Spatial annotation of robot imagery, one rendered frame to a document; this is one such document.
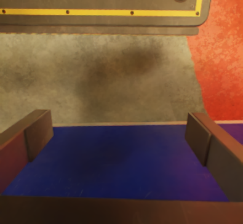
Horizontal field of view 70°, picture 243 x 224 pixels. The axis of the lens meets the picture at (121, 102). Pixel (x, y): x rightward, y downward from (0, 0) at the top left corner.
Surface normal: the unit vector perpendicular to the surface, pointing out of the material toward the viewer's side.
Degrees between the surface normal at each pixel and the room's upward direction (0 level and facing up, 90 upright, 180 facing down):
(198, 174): 90
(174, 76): 0
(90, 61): 0
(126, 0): 0
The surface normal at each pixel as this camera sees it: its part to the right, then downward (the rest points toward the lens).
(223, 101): -0.02, 0.30
